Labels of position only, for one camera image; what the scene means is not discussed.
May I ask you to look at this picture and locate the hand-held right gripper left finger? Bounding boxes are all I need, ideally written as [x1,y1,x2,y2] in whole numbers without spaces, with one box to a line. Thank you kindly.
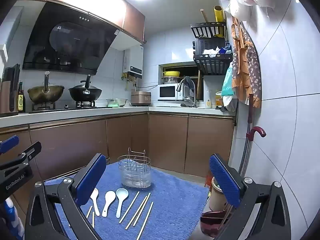
[25,153,107,240]

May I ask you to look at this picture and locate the black wall rack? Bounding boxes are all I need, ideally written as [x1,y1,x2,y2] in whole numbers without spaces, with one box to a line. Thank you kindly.
[190,21,233,76]

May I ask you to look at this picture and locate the black range hood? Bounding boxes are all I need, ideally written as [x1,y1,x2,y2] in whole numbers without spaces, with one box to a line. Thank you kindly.
[22,1,118,76]

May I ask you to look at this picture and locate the gas stove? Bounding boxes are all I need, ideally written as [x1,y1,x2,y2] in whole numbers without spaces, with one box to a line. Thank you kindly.
[29,100,105,113]

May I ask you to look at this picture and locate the black knife block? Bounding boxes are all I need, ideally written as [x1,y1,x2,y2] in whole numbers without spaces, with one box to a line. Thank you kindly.
[0,64,20,117]

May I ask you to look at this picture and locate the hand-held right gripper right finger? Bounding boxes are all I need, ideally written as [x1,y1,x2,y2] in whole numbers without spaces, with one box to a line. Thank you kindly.
[209,154,298,240]

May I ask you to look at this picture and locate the black wok with lid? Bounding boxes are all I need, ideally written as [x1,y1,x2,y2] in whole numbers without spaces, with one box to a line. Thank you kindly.
[68,74,103,102]

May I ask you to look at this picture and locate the yellow roll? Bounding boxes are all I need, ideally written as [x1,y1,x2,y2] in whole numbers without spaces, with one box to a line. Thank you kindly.
[213,5,225,37]

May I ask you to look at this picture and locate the dark red stool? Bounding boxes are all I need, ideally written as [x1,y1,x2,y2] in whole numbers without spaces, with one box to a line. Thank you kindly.
[200,210,234,238]

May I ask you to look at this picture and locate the wooden cutting board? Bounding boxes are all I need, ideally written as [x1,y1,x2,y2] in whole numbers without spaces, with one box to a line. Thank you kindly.
[196,70,203,100]

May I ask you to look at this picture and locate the oil bottle on counter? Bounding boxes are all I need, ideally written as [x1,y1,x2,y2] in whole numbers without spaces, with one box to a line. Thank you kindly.
[17,81,26,113]

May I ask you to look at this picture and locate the steel bowl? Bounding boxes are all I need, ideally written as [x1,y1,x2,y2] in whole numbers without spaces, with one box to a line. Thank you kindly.
[107,98,128,107]

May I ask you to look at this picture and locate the white microwave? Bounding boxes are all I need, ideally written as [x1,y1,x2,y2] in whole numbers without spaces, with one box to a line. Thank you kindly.
[157,84,184,101]

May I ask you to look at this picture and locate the white ceramic spoon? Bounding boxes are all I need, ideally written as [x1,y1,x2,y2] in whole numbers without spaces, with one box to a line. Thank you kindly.
[89,187,100,217]
[102,191,116,217]

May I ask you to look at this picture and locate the steel kitchen faucet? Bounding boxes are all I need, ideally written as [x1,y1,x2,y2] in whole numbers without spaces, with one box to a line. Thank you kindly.
[176,76,198,108]

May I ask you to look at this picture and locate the red hook-handled metal cane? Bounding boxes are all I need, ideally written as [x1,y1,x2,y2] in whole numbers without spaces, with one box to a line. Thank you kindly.
[240,127,266,178]

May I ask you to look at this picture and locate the clear cutlery holder basket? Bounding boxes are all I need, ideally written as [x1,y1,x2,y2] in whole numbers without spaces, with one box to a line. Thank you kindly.
[117,148,152,189]

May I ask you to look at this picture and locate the wicker basket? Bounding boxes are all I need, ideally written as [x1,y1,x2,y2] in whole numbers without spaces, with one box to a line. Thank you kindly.
[209,176,232,212]

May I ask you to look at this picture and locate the grey plastic bag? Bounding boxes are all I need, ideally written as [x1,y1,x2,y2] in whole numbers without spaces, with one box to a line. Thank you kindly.
[220,96,238,113]

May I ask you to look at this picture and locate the white water heater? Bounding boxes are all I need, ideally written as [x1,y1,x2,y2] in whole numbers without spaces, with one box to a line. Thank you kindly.
[123,45,143,82]

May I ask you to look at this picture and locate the blue fluffy mat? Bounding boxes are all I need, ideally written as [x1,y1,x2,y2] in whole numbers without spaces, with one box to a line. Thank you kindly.
[44,161,210,240]

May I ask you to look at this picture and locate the floral orange apron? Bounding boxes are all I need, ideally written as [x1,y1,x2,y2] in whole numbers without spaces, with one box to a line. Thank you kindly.
[230,16,262,109]

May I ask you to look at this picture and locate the teal plastic bag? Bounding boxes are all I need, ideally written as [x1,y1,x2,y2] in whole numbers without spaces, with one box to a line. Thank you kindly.
[221,64,235,97]

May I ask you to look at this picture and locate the brass wok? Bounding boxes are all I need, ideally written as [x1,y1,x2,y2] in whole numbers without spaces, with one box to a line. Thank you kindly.
[27,71,65,103]

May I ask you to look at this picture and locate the light blue ceramic spoon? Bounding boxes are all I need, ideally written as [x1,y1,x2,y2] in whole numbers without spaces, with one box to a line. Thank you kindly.
[115,188,129,218]

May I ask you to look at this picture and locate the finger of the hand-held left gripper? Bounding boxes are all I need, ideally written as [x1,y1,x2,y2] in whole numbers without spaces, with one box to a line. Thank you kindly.
[0,141,42,171]
[0,135,20,155]

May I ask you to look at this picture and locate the brown rice cooker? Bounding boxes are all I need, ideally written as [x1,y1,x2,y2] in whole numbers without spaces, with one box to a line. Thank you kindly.
[131,91,152,107]

